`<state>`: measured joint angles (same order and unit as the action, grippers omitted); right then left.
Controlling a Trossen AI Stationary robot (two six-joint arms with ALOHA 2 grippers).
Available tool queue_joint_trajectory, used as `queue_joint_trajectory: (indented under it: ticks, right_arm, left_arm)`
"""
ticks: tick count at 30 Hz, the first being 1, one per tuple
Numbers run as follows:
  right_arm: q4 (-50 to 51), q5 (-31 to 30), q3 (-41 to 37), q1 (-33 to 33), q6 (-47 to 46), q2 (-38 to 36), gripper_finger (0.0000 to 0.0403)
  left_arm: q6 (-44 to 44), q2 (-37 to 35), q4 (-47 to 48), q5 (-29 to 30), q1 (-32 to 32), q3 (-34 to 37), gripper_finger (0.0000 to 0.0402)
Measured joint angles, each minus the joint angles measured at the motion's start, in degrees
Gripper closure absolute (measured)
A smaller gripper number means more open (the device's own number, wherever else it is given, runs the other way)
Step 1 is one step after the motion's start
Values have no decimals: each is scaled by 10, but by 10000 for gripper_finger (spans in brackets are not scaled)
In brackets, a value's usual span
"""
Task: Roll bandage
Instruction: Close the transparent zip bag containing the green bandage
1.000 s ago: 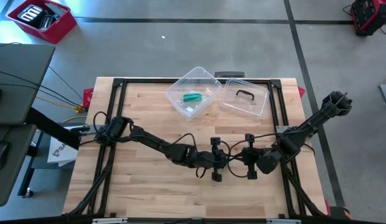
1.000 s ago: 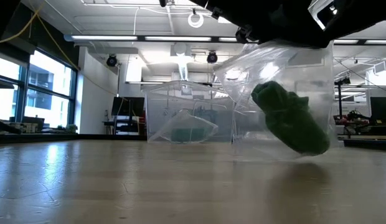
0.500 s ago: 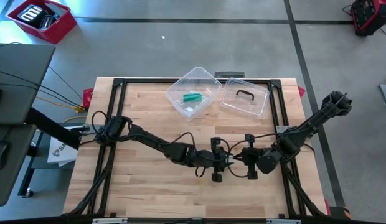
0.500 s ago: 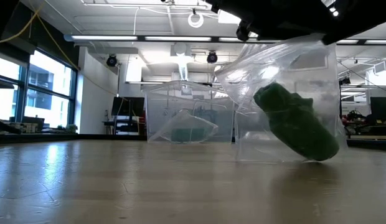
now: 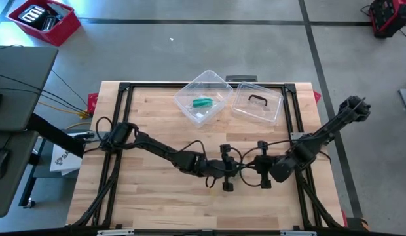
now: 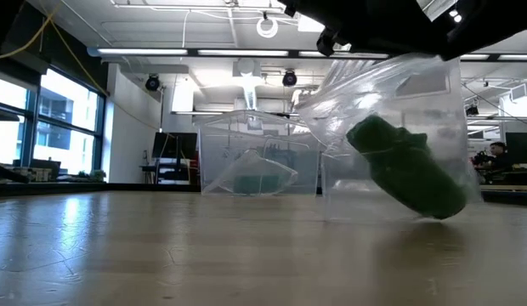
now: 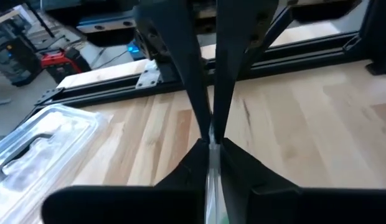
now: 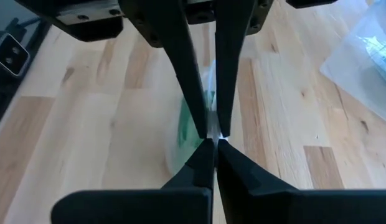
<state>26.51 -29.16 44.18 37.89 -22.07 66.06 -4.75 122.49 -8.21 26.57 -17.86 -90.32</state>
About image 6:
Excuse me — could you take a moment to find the black monitor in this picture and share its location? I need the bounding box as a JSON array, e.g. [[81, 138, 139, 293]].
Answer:
[[504, 131, 527, 165], [151, 131, 199, 161]]

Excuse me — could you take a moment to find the light green bandage strip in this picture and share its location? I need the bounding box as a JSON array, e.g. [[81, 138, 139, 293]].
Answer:
[[345, 114, 469, 221]]

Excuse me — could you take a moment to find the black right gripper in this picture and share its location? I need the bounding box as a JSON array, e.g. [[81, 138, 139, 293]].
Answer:
[[278, 0, 451, 58]]

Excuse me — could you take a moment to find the white ceiling ring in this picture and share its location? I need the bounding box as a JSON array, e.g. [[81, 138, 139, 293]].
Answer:
[[255, 15, 281, 40]]

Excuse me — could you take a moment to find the person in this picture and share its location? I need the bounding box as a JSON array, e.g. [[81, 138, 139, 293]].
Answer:
[[471, 141, 518, 172]]

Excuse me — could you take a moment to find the ceiling light strip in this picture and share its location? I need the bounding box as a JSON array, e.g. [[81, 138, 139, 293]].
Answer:
[[88, 47, 390, 60]]

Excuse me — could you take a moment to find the clear plastic storage box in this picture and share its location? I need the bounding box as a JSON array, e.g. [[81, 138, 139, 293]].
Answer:
[[195, 109, 328, 197]]

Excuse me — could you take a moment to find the yellow wall cable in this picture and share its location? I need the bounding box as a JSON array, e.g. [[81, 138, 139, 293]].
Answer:
[[0, 0, 114, 101]]

